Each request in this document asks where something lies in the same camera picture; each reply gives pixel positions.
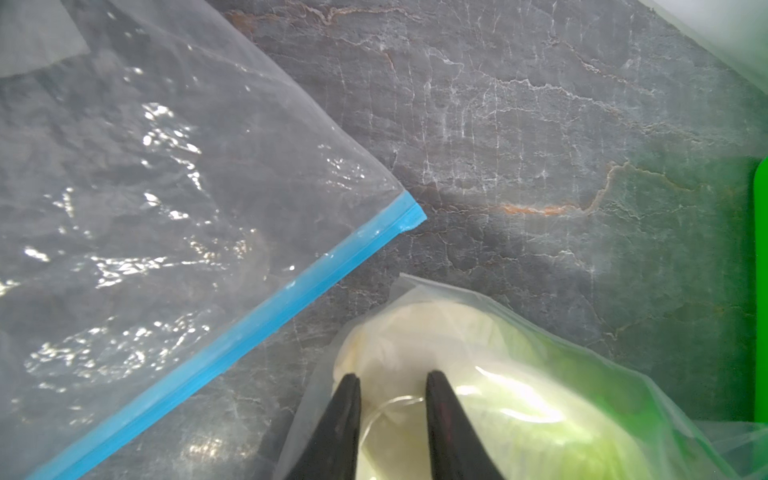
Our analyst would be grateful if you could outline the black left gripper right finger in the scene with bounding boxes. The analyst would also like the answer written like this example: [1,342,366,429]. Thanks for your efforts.
[425,370,503,480]

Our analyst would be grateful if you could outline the green plastic basket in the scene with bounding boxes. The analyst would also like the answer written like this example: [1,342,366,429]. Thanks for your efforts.
[753,159,768,423]

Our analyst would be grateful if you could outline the clear zip-top bag blue seal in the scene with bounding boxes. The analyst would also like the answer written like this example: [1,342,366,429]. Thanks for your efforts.
[275,275,767,479]

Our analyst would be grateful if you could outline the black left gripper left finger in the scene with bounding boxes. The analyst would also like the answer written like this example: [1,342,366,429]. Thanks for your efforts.
[285,373,362,480]

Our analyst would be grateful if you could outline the chinese cabbage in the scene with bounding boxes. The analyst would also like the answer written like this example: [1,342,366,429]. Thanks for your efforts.
[333,300,657,479]

